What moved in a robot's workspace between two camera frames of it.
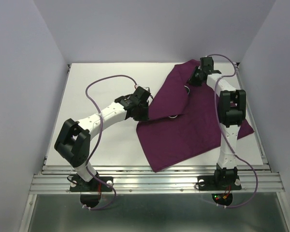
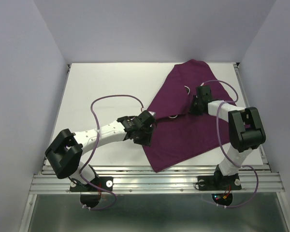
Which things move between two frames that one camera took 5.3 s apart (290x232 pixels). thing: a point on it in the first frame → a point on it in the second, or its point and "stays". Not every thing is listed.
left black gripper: x=145 y=117 → x=147 y=141
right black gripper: x=191 y=79 → x=192 y=109
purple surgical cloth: x=184 y=119 stays
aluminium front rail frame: x=256 y=179 stays
